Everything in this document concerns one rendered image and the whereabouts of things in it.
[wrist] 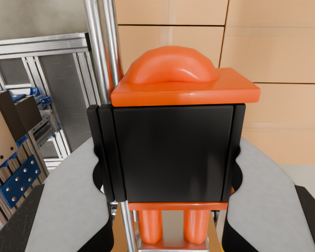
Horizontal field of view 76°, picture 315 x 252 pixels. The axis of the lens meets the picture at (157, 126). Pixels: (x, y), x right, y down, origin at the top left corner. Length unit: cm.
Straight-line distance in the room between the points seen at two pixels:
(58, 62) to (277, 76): 107
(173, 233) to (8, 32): 155
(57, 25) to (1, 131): 98
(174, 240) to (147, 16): 71
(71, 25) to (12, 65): 40
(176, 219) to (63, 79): 116
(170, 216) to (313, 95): 89
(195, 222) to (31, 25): 148
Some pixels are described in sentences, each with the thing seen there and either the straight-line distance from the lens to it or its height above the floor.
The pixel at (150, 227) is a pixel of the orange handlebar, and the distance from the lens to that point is 19.
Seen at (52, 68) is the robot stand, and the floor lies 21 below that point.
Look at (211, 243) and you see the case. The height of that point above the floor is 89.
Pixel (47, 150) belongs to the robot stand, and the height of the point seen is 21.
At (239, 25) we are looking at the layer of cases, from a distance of 84.
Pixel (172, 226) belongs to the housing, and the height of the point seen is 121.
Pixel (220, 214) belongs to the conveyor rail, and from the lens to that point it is 122.
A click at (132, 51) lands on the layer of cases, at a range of 81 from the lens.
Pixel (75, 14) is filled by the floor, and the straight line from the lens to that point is 143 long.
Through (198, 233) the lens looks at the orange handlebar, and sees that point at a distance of 19.
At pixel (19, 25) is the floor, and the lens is 159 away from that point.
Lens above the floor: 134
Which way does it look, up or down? 62 degrees down
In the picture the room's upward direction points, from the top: 177 degrees counter-clockwise
